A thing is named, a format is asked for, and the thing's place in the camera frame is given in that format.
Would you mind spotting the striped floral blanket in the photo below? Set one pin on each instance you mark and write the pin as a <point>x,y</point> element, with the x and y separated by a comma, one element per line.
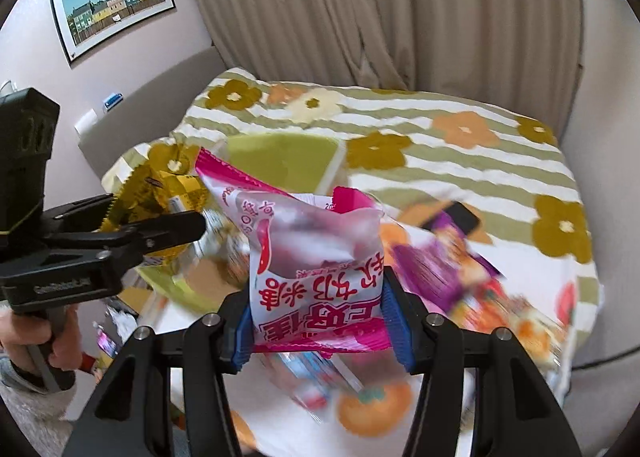
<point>450,167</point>

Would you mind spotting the yellow snack packet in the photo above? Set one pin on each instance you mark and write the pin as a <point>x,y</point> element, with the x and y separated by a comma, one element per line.
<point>150,187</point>

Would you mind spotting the person's left forearm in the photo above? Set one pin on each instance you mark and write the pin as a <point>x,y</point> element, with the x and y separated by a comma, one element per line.
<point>25,407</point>

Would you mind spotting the red orange snack packet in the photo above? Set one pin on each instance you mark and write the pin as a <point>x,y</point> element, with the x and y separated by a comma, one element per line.
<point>505,322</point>

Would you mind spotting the person's left hand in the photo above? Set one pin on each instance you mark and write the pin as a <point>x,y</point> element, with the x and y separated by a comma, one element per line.
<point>65,347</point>

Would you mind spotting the white fruit-print cloth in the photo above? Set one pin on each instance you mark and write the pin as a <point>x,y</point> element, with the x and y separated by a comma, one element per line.
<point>300,437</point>

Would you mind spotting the small blue object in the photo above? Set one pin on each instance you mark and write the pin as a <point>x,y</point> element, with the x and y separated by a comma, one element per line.
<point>113,100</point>

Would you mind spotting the green tray with white rim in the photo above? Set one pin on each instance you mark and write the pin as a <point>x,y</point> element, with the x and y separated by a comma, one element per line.
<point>290,157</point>

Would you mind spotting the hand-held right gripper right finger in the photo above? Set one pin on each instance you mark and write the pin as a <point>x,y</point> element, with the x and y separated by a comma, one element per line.
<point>397,327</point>

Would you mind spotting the small white object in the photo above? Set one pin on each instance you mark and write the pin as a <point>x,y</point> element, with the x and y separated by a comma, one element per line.
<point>85,122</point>

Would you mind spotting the pink snack packet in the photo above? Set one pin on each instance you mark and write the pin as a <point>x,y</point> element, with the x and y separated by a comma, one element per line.
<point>310,247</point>

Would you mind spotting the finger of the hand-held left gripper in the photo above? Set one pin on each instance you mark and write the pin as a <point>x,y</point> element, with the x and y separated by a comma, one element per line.
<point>80,217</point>
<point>160,234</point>

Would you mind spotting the blue white snack packet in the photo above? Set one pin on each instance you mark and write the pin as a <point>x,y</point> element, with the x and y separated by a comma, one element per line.
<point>310,382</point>

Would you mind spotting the black phone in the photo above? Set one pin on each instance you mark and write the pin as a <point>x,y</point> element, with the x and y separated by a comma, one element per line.
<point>457,217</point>

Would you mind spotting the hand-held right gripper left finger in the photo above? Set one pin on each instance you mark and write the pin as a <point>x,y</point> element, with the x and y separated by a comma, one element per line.
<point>241,337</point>

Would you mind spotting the framed wall picture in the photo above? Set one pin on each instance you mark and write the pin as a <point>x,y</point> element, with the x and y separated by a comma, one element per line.
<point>110,7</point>

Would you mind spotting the beige curtain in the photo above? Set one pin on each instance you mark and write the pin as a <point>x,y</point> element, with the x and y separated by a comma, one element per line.
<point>400,12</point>

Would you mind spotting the purple snack packet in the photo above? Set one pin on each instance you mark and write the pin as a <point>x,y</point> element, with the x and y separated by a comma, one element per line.
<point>430,272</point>

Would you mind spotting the grey headboard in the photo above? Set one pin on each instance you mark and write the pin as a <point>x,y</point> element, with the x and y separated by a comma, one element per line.
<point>150,102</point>

